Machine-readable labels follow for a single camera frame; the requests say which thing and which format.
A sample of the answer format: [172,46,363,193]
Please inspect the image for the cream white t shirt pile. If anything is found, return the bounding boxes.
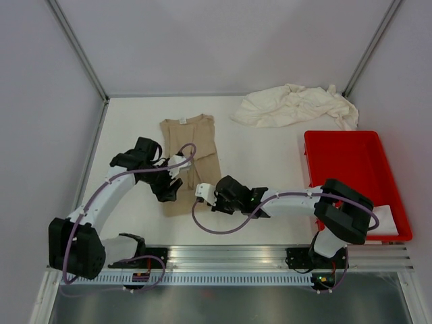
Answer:
[230,84,359,130]

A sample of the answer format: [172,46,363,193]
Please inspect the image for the white slotted cable duct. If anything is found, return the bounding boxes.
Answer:
[74,271,313,286]

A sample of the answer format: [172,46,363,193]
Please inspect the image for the white folded cloth in bin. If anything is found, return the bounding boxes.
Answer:
[368,205,399,236]

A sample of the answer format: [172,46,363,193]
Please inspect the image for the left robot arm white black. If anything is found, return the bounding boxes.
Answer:
[48,137,191,284]

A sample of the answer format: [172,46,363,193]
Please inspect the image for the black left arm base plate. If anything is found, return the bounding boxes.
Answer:
[107,247,169,269]

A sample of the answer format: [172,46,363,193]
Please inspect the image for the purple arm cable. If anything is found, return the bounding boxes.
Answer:
[191,192,381,294]
[60,142,197,298]

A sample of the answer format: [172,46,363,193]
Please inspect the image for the beige t shirt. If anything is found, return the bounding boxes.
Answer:
[160,114,221,217]

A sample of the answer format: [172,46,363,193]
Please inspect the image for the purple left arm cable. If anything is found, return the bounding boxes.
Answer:
[60,142,197,298]

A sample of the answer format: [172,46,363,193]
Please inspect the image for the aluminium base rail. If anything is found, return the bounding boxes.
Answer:
[46,245,414,271]

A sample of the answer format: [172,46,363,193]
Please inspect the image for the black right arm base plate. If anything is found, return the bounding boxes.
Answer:
[285,247,348,273]

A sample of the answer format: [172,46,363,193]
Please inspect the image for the left aluminium frame post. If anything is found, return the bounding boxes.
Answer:
[45,0,109,104]

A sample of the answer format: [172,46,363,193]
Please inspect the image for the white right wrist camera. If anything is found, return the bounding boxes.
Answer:
[195,183,217,206]

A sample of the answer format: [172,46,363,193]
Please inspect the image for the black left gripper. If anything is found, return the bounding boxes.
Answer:
[140,159,183,203]

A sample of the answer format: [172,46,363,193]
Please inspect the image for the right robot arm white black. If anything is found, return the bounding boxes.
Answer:
[202,175,380,267]

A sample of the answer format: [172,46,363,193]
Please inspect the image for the right aluminium frame post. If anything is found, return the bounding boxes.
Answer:
[342,0,404,98]

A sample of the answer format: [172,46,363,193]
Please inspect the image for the aluminium frame post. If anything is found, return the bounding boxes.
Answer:
[342,0,404,98]
[45,0,109,104]

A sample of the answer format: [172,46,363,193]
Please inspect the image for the red plastic bin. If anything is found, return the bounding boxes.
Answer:
[304,130,413,242]

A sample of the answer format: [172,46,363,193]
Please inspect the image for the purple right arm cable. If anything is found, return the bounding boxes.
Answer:
[191,192,381,294]

